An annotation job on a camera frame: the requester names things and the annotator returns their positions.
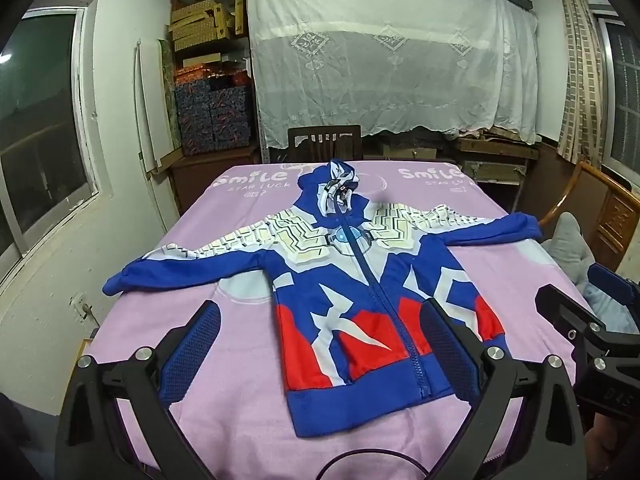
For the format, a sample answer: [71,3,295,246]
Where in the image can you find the white wall socket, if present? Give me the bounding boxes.
[70,295,96,322]

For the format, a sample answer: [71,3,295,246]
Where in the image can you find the pink printed bedsheet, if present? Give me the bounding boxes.
[75,160,591,480]

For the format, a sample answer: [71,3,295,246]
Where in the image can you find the orange carved wooden chair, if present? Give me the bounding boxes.
[542,160,640,281]

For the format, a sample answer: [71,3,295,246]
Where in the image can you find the white lace dust cloth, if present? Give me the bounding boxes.
[239,0,540,150]

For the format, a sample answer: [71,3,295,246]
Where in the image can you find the orange patterned flat box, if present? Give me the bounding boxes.
[175,62,251,86]

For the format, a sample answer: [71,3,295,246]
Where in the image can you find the stack of yellow cardboard boxes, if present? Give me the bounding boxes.
[169,0,247,53]

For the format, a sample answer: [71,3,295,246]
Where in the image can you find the dark wooden chair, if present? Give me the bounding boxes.
[287,125,363,164]

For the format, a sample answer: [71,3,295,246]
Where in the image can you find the brown wooden cabinet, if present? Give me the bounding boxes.
[167,147,262,217]

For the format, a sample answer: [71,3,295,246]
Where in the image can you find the aluminium frame window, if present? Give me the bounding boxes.
[0,6,99,261]

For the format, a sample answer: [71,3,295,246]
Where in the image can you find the window with metal grille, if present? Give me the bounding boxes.
[597,10,640,196]

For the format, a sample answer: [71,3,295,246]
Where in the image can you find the white leaning boards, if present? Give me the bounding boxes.
[134,39,179,175]

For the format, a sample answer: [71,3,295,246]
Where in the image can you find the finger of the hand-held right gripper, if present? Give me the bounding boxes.
[589,263,640,307]
[534,284,617,347]

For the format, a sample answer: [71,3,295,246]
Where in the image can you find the pile of brown cardboard boxes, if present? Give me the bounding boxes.
[452,130,542,186]

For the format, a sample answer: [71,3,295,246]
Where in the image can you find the beige patterned curtain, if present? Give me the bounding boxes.
[552,0,609,166]

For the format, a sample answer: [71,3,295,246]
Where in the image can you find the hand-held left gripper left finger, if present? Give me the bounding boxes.
[56,300,223,480]

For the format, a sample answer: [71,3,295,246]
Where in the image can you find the blue red white zip hoodie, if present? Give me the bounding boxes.
[102,159,545,437]

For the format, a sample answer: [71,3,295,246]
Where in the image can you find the black cable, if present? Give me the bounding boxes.
[319,451,437,480]

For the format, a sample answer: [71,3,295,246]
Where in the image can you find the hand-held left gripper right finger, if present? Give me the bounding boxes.
[419,297,587,480]

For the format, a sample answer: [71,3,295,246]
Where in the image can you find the light blue cloth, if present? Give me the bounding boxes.
[582,280,640,337]

